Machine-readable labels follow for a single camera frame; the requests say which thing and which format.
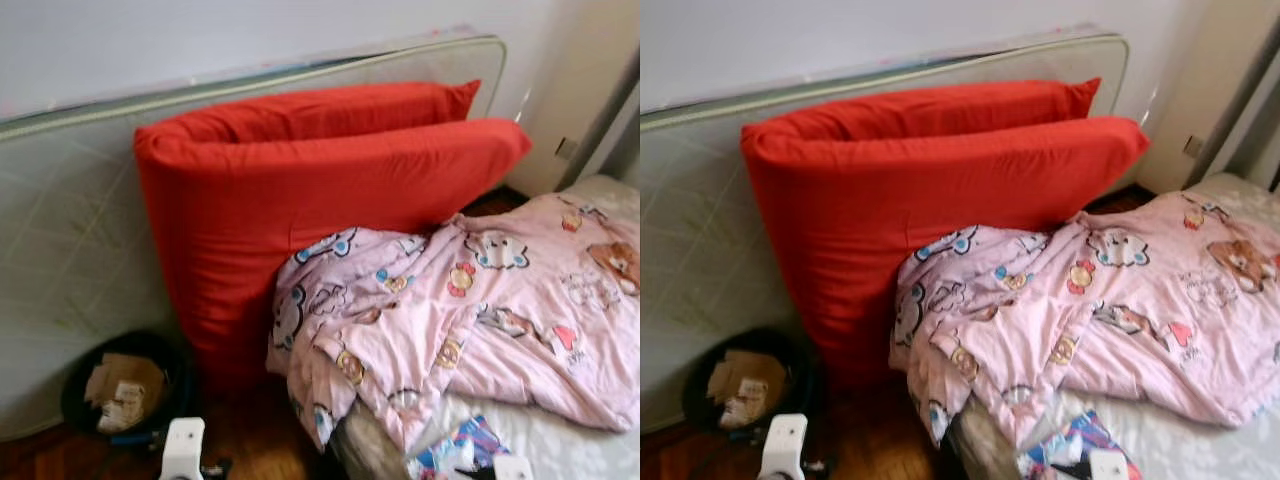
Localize colourful comic book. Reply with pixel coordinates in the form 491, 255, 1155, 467
408, 415, 511, 480
1018, 410, 1141, 480

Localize brown cardboard box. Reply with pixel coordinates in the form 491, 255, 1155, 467
85, 352, 166, 433
706, 350, 789, 429

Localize black round waste bin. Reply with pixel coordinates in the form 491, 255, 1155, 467
60, 330, 196, 446
682, 328, 821, 441

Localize bed with beige floral sheet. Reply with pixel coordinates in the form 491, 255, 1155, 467
330, 175, 641, 480
945, 172, 1280, 480

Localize red folded mattress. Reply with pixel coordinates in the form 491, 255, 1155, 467
133, 80, 533, 391
740, 78, 1151, 386

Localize pink cartoon print blanket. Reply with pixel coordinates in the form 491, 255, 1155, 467
888, 190, 1280, 451
265, 192, 641, 456

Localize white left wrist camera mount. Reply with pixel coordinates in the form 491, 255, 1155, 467
760, 413, 809, 480
160, 417, 206, 480

